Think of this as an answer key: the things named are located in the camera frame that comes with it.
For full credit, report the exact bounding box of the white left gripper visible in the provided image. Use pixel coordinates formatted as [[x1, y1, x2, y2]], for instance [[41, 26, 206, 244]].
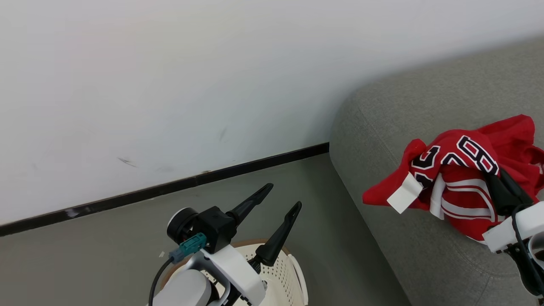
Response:
[[167, 183, 303, 306]]

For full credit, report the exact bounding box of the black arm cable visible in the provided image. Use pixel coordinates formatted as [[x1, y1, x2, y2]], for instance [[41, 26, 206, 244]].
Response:
[[148, 232, 208, 306], [507, 204, 544, 299]]

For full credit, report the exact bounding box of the black wall baseboard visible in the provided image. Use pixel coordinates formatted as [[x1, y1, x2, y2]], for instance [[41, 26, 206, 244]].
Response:
[[0, 142, 330, 238]]

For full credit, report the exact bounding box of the beige perforated laundry basket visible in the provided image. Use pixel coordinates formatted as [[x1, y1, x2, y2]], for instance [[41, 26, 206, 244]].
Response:
[[159, 239, 309, 306]]

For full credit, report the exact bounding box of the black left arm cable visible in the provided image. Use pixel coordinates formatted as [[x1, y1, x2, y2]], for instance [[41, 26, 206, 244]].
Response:
[[148, 232, 208, 306]]

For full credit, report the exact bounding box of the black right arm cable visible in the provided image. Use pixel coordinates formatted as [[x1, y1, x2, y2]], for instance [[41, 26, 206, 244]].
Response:
[[507, 204, 544, 299]]

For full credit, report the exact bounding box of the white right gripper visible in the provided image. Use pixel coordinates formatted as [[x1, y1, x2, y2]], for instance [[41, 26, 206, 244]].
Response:
[[482, 169, 544, 254]]

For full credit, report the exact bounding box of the red basketball jersey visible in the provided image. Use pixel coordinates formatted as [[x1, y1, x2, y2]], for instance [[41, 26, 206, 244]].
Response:
[[362, 114, 544, 245]]

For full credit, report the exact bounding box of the grey fabric sofa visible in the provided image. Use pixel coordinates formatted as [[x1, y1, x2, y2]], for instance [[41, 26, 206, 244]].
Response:
[[329, 36, 544, 306]]

